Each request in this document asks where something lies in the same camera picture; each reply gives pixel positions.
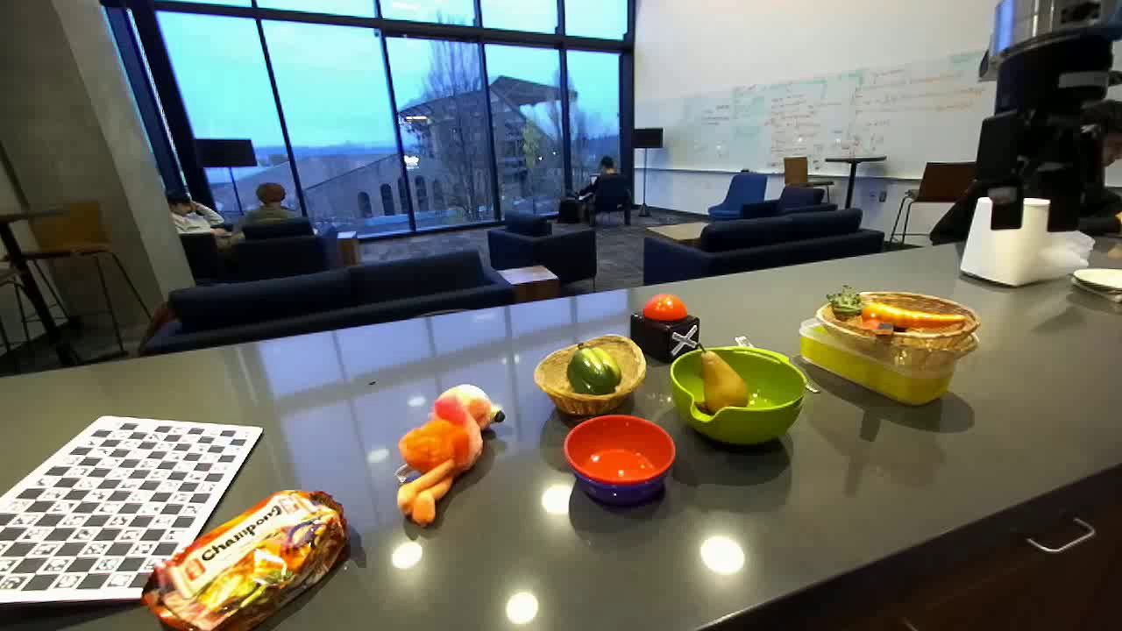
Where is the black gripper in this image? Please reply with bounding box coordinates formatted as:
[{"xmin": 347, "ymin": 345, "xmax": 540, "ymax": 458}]
[{"xmin": 991, "ymin": 30, "xmax": 1122, "ymax": 125}]

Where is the green plastic bowl with spout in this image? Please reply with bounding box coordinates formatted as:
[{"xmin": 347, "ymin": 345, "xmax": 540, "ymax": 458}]
[{"xmin": 665, "ymin": 340, "xmax": 812, "ymax": 448}]

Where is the orange bowl with purple base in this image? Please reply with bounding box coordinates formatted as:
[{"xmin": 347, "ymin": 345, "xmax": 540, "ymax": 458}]
[{"xmin": 559, "ymin": 409, "xmax": 679, "ymax": 509}]

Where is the brown chair on metal legs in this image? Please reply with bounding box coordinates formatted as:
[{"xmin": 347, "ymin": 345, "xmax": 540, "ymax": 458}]
[{"xmin": 889, "ymin": 158, "xmax": 978, "ymax": 249}]

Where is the white napkin holder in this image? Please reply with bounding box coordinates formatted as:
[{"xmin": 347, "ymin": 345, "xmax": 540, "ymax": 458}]
[{"xmin": 958, "ymin": 194, "xmax": 1098, "ymax": 292}]

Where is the white plate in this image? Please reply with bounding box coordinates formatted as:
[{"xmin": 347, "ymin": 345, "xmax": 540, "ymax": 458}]
[{"xmin": 1068, "ymin": 266, "xmax": 1122, "ymax": 299}]

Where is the round high table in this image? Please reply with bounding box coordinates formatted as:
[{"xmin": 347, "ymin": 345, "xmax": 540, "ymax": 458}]
[{"xmin": 822, "ymin": 151, "xmax": 888, "ymax": 214}]

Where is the whiteboard with writing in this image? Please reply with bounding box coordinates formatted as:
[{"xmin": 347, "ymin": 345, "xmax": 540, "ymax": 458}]
[{"xmin": 633, "ymin": 50, "xmax": 997, "ymax": 180}]

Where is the wooden chair by whiteboard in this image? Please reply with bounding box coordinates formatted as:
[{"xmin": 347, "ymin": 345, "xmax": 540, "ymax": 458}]
[{"xmin": 783, "ymin": 154, "xmax": 839, "ymax": 195}]

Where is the yellow toy banana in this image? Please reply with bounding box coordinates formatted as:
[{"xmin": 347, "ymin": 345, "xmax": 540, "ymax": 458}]
[{"xmin": 859, "ymin": 299, "xmax": 973, "ymax": 334}]

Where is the shallow wicker basket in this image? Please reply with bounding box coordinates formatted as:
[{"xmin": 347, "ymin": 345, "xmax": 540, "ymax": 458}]
[{"xmin": 812, "ymin": 287, "xmax": 984, "ymax": 362}]

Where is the green toy vegetable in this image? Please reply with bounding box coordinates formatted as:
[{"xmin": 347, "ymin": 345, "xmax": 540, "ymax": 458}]
[{"xmin": 822, "ymin": 287, "xmax": 868, "ymax": 323}]

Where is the wide dark blue sofa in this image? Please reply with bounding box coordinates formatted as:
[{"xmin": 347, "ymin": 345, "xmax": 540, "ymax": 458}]
[{"xmin": 641, "ymin": 207, "xmax": 888, "ymax": 287}]

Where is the bright blue armchair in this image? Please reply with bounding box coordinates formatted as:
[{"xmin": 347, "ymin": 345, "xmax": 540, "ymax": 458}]
[{"xmin": 705, "ymin": 169, "xmax": 773, "ymax": 223}]

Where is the yellow-green plastic container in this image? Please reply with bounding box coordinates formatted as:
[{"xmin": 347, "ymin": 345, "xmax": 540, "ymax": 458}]
[{"xmin": 794, "ymin": 314, "xmax": 978, "ymax": 409}]

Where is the orange toy fruit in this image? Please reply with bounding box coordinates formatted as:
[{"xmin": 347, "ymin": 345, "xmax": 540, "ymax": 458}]
[{"xmin": 637, "ymin": 292, "xmax": 695, "ymax": 328}]

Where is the seated person by window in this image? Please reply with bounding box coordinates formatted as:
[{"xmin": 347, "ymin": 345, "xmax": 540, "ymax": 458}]
[{"xmin": 590, "ymin": 154, "xmax": 627, "ymax": 221}]

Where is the black cube with white cross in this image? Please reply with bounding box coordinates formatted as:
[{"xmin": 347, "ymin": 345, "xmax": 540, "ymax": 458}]
[{"xmin": 627, "ymin": 313, "xmax": 705, "ymax": 365}]

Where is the dark wood counter cabinet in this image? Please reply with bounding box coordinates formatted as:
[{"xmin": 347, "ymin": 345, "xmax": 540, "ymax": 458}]
[{"xmin": 722, "ymin": 467, "xmax": 1122, "ymax": 631}]

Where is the dark blue armchair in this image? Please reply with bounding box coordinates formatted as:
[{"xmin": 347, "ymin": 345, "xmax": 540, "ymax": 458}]
[{"xmin": 482, "ymin": 209, "xmax": 599, "ymax": 292}]

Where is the green toy fruit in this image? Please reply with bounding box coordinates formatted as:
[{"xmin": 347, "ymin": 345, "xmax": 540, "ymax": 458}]
[{"xmin": 564, "ymin": 345, "xmax": 624, "ymax": 397}]

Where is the small wooden coffee table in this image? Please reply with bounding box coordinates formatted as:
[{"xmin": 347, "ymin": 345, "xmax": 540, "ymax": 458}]
[{"xmin": 499, "ymin": 264, "xmax": 564, "ymax": 305}]

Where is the round wicker basket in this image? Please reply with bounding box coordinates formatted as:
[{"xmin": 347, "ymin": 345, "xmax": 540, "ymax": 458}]
[{"xmin": 530, "ymin": 334, "xmax": 649, "ymax": 420}]

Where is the orange and pink plush toy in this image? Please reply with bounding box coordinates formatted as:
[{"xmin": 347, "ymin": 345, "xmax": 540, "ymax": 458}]
[{"xmin": 391, "ymin": 381, "xmax": 508, "ymax": 529}]

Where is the long dark blue sofa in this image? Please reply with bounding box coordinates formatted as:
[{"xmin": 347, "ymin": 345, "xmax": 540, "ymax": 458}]
[{"xmin": 137, "ymin": 249, "xmax": 517, "ymax": 356}]

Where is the dark sofa with people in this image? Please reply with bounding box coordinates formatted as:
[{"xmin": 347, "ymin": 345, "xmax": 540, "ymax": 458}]
[{"xmin": 177, "ymin": 216, "xmax": 342, "ymax": 287}]

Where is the seated person with dark hair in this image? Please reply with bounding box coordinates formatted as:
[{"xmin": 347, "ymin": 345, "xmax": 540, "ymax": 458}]
[{"xmin": 240, "ymin": 180, "xmax": 293, "ymax": 229}]

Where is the black standing screen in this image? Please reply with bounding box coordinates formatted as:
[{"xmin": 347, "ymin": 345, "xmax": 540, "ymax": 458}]
[{"xmin": 190, "ymin": 138, "xmax": 260, "ymax": 221}]

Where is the seated person in white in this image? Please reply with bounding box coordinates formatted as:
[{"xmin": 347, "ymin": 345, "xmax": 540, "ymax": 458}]
[{"xmin": 169, "ymin": 188, "xmax": 246, "ymax": 251}]

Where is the orange snack bag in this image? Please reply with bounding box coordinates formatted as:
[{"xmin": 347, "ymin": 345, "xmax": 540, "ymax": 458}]
[{"xmin": 141, "ymin": 488, "xmax": 350, "ymax": 631}]

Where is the wooden bar chair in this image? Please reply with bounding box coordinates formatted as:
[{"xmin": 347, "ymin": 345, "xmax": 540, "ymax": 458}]
[{"xmin": 21, "ymin": 200, "xmax": 153, "ymax": 345}]

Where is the checkerboard calibration board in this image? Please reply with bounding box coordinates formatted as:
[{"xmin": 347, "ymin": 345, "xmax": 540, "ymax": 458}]
[{"xmin": 0, "ymin": 415, "xmax": 266, "ymax": 609}]

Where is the dark high table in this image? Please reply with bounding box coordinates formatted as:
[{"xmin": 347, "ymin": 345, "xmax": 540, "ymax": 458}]
[{"xmin": 0, "ymin": 207, "xmax": 72, "ymax": 365}]

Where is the metal drawer handle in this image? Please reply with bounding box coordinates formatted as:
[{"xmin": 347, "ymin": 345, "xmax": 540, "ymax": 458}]
[{"xmin": 1023, "ymin": 515, "xmax": 1098, "ymax": 559}]

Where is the large glass window wall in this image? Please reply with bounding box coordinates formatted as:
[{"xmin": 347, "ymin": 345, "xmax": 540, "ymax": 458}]
[{"xmin": 102, "ymin": 0, "xmax": 641, "ymax": 243}]

